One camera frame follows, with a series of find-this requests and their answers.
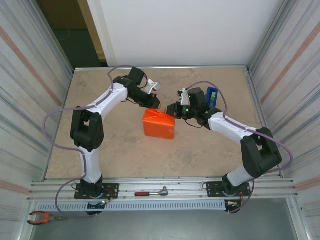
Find grey slotted cable duct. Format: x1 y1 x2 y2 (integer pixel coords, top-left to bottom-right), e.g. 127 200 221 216
36 199 227 212

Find aluminium table edge rail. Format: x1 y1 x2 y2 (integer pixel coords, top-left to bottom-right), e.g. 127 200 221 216
73 65 251 74

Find white door frame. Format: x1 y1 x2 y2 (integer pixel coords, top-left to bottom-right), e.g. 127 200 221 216
77 0 118 68

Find aluminium table side rail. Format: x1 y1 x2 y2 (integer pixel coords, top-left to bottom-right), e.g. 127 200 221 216
243 68 285 179

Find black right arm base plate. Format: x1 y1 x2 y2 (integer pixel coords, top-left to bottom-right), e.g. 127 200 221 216
206 181 252 198

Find orange wrapping paper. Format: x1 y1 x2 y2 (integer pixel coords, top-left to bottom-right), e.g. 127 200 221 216
142 108 177 140

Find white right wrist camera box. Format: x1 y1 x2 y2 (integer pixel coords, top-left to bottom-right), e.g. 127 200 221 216
176 87 190 106

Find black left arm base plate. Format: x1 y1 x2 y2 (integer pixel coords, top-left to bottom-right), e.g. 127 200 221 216
74 182 120 200

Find orange-handled pliers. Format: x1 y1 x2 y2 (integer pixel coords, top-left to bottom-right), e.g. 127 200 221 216
26 211 67 225

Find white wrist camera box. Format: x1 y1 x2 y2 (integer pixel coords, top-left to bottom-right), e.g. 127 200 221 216
176 87 190 106
145 78 161 96

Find aluminium mounting rail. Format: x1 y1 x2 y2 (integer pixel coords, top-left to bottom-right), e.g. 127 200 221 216
26 176 300 202

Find blue tape dispenser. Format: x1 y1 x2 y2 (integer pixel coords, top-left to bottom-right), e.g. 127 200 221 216
206 86 219 108

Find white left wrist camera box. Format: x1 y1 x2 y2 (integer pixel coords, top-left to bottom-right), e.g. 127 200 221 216
145 78 161 96

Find red-handled ratchet wrench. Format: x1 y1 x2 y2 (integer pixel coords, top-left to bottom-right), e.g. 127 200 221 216
134 186 169 197

